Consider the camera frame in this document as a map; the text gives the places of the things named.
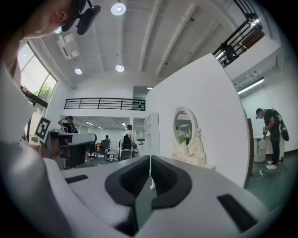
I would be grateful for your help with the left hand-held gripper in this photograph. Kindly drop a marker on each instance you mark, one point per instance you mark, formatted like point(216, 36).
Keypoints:
point(42, 129)

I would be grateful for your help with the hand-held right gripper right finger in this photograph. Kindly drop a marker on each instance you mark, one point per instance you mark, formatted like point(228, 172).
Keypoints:
point(198, 209)

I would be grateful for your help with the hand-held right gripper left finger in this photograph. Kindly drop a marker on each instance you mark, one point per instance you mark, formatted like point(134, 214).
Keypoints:
point(93, 186)

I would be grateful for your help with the white dressing table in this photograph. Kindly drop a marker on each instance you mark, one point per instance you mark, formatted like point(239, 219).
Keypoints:
point(196, 158)

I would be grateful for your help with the white open shelf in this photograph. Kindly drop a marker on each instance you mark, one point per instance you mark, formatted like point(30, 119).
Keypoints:
point(151, 132)

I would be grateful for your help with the oval dressing table mirror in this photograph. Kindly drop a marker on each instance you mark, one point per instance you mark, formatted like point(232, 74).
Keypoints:
point(184, 127)

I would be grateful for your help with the black office chair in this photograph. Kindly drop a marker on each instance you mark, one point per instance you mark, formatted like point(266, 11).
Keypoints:
point(103, 148)

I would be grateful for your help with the white office chair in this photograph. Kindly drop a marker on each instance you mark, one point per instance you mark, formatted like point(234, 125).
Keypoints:
point(113, 151)

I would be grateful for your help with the black balcony railing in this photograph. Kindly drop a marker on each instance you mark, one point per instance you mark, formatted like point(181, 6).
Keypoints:
point(104, 103)

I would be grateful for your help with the round ceiling lamp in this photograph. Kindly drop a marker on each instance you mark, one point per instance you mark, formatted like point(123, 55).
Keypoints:
point(119, 68)
point(118, 8)
point(78, 71)
point(58, 30)

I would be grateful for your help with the white power strip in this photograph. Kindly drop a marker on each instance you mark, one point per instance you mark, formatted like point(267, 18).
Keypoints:
point(260, 173)

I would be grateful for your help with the white flower bouquet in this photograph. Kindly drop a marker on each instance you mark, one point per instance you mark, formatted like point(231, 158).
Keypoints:
point(182, 136)

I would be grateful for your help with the large window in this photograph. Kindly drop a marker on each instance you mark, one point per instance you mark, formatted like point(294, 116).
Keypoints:
point(35, 74)

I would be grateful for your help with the white small cabinet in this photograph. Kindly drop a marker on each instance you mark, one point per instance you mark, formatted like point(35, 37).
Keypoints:
point(260, 151)

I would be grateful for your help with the white ceiling air conditioner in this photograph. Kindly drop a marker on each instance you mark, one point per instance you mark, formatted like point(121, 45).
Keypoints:
point(68, 46)

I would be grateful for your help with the white partition panel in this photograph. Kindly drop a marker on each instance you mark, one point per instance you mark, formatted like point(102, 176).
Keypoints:
point(209, 111)

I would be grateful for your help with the person's head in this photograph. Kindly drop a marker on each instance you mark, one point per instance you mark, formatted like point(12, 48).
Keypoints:
point(44, 16)

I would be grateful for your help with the long tube light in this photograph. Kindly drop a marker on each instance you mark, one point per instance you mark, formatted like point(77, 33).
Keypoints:
point(251, 85)

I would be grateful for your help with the black stair railing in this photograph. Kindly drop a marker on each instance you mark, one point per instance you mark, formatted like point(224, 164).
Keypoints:
point(237, 41)

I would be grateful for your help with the black head-worn camera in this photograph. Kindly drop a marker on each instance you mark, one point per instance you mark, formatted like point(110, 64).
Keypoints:
point(88, 18)

